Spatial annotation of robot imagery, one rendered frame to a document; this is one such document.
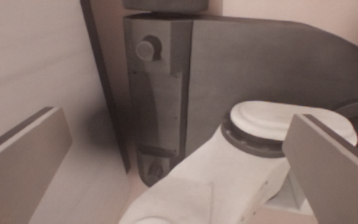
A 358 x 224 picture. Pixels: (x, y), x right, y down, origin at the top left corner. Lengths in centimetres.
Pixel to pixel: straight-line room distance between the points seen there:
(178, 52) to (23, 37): 29
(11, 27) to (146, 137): 37
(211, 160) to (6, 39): 39
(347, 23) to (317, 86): 23
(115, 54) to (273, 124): 54
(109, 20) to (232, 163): 56
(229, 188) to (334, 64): 34
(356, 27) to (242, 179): 52
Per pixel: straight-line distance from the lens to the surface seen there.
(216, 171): 31
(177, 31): 43
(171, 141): 56
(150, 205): 23
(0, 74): 43
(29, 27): 48
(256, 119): 35
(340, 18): 68
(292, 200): 50
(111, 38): 72
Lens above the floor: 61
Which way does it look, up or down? 58 degrees down
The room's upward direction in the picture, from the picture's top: 157 degrees counter-clockwise
